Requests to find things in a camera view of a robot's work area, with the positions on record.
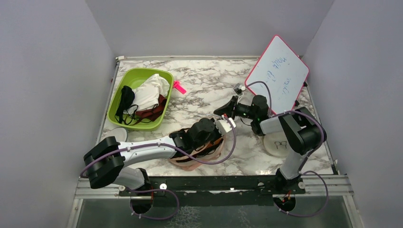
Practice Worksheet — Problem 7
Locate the white cloth garment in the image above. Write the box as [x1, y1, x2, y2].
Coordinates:
[132, 74, 170, 111]

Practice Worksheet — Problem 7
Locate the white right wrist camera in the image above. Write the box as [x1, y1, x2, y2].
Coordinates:
[233, 83, 246, 96]

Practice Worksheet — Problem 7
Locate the peach patterned mesh laundry bag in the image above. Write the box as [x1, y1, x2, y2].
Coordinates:
[168, 136, 226, 171]

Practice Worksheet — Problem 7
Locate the orange bra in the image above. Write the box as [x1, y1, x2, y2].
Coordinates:
[189, 137, 225, 158]

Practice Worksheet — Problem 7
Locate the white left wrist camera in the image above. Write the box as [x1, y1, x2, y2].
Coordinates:
[214, 117, 237, 135]

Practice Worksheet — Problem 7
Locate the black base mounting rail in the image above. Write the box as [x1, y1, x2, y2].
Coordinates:
[119, 175, 306, 207]

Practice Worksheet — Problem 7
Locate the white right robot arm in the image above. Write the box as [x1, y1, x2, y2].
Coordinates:
[213, 95, 326, 193]

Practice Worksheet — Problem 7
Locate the pink framed whiteboard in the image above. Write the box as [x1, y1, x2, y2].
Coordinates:
[244, 35, 309, 114]

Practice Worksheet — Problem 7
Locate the white round mesh bag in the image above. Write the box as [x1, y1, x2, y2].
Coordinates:
[99, 127, 128, 142]

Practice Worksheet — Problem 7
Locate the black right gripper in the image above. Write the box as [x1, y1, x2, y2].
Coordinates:
[213, 96, 257, 120]

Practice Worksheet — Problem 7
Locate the pink plastic clip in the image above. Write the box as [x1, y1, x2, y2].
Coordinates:
[173, 81, 187, 94]

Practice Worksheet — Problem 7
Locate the black bra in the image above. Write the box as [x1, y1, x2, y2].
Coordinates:
[115, 85, 138, 125]

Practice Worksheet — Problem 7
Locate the green plastic basket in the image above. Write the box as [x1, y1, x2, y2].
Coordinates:
[107, 68, 174, 131]

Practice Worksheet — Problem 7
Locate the dark red bra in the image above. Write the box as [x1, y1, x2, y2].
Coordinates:
[135, 95, 167, 124]

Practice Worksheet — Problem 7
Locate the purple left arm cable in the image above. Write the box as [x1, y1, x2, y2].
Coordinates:
[79, 114, 237, 180]

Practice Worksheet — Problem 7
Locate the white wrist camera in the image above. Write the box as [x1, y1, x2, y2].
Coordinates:
[233, 83, 246, 96]
[214, 117, 237, 135]

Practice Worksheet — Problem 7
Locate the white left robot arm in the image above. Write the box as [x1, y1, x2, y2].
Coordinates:
[80, 116, 236, 195]

